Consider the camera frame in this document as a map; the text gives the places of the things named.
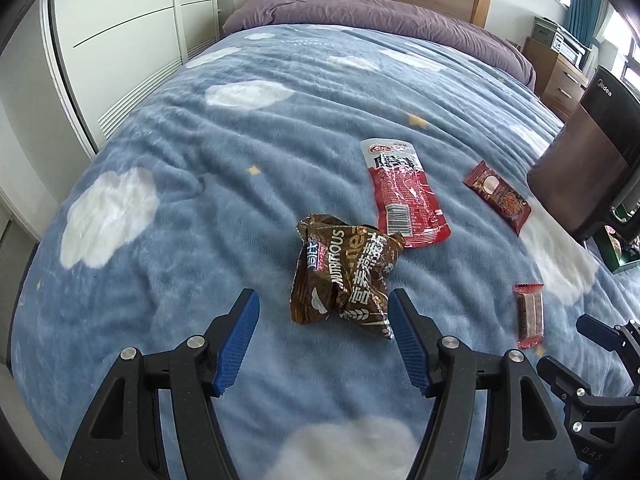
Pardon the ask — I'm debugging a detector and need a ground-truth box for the purple pillow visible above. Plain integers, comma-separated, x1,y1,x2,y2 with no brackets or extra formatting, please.
350,5,537,92
222,0,416,36

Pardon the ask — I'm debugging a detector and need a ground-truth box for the wooden dresser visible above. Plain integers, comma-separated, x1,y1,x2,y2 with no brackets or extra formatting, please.
522,37,591,121

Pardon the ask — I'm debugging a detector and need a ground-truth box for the grey printer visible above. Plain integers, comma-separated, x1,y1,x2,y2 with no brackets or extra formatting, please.
531,16,591,68

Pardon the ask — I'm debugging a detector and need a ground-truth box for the teal curtain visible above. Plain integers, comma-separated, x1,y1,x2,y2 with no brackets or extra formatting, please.
565,0,608,53

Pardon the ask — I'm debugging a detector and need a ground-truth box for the window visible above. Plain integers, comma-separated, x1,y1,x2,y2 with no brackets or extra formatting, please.
600,5,640,81

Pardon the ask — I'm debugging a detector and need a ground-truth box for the blue cloud print blanket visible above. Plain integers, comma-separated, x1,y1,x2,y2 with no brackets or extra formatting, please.
10,22,640,480

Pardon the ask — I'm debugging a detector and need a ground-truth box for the brown and black water dispenser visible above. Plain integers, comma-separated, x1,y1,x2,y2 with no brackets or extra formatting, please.
527,65,640,241

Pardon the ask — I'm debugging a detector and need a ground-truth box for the green tray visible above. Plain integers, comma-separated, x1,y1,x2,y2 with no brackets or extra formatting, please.
602,225,640,273

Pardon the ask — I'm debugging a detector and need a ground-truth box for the white wardrobe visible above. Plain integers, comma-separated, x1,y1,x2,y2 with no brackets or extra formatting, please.
47,0,221,153

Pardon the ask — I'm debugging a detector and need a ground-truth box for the brown snack packet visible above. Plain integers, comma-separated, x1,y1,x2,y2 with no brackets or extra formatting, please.
290,213,407,342

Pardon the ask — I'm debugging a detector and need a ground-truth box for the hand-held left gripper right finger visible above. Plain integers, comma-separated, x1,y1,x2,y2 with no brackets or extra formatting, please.
387,288,583,480

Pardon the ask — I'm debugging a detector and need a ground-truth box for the small red wafer packet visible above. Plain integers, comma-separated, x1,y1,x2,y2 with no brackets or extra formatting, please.
513,282,546,351

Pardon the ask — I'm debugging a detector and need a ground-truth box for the long red snack packet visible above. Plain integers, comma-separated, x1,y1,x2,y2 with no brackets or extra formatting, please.
360,137,452,248

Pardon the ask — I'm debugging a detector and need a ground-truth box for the dark red chocolate packet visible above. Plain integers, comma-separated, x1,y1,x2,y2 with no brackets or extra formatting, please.
462,160,532,237

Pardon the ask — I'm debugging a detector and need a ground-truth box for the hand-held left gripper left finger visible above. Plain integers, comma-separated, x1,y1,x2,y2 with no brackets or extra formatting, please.
60,288,261,480

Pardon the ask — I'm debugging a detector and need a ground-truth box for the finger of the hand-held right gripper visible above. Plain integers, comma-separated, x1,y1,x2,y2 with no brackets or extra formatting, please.
536,355,640,411
576,314,640,361

